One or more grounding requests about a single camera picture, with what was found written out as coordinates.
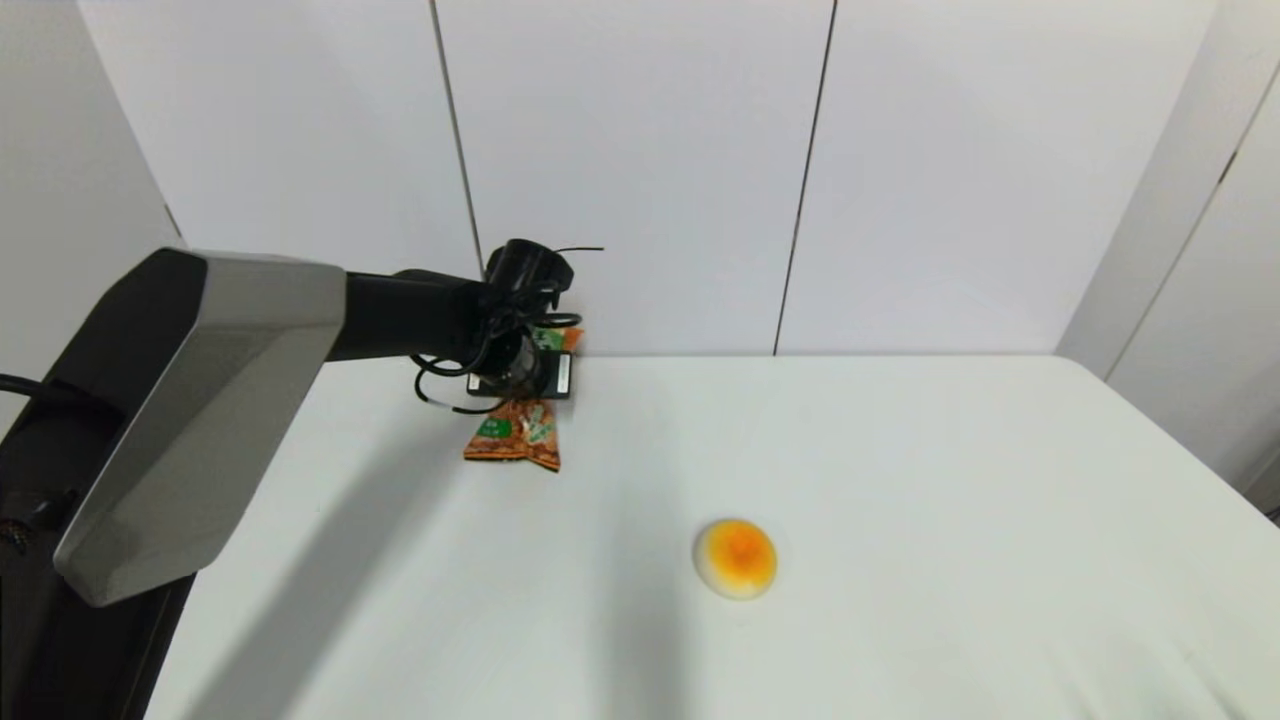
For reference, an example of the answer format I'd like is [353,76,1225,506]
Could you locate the orange snack bag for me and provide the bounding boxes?
[462,326,587,473]

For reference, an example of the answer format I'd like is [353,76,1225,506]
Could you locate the round yellow white bun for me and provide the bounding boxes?
[692,516,779,601]

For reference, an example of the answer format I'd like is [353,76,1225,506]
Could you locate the black looping arm cable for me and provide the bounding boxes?
[413,245,607,415]

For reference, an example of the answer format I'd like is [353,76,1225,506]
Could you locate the black arm base cable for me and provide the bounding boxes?
[0,372,61,403]

